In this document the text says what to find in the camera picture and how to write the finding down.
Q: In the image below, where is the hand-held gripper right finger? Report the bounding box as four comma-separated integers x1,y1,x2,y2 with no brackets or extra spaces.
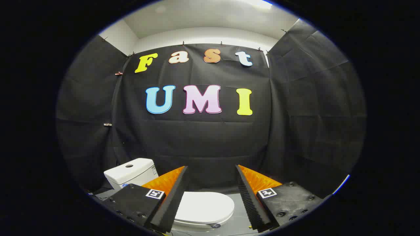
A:
235,165,332,233

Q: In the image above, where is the white toilet bowl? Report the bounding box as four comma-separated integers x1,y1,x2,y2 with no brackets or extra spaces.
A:
172,218,230,232

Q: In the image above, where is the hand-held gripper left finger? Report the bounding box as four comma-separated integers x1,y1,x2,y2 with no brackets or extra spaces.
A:
100,166,189,234

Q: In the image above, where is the black backdrop cloth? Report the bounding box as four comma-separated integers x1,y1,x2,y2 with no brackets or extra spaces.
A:
56,20,366,200

